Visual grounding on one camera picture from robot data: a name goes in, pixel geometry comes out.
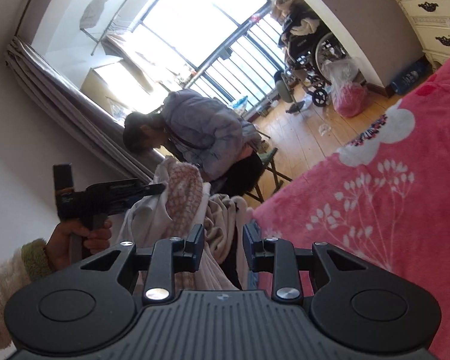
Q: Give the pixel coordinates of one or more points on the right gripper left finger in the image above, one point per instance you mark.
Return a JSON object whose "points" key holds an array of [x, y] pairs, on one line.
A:
{"points": [[169, 257]]}

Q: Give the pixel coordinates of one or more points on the seated person grey jacket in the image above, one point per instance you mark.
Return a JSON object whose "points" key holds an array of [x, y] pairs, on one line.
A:
{"points": [[203, 132]]}

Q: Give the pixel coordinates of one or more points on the red plastic bag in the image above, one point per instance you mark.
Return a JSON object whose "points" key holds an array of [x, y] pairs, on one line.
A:
{"points": [[347, 95]]}

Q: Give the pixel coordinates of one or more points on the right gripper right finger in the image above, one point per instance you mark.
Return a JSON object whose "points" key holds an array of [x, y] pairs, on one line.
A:
{"points": [[276, 256]]}

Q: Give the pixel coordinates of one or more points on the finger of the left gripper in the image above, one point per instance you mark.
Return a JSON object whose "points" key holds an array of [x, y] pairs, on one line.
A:
{"points": [[152, 189]]}

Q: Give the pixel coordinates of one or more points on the folding chair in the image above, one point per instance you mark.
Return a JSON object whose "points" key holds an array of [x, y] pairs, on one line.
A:
{"points": [[267, 152]]}

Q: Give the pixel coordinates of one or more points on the red floral bed blanket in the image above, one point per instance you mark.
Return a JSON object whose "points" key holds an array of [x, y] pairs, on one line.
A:
{"points": [[384, 197]]}

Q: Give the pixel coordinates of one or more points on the pile of folded clothes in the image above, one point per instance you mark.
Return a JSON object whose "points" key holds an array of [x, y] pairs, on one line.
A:
{"points": [[187, 201]]}

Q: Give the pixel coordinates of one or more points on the left hand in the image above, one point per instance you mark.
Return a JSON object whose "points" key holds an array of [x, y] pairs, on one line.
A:
{"points": [[71, 237]]}

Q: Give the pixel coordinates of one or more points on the clothes heap on wheelchair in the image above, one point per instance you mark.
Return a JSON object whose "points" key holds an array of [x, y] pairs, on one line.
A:
{"points": [[294, 7]]}

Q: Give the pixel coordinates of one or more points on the operator left forearm sleeve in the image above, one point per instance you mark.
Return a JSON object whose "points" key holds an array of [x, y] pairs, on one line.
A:
{"points": [[28, 264]]}

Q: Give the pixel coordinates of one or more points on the black wheelchair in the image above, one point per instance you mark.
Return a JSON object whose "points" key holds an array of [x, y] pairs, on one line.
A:
{"points": [[309, 45]]}

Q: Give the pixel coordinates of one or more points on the grey window curtain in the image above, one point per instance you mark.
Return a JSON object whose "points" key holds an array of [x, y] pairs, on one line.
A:
{"points": [[68, 107]]}

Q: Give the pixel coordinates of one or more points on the cream bedside nightstand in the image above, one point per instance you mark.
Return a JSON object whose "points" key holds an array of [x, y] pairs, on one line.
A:
{"points": [[430, 19]]}

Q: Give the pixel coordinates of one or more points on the blue water bottle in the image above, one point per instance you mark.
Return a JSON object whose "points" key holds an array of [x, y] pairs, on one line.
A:
{"points": [[409, 77]]}

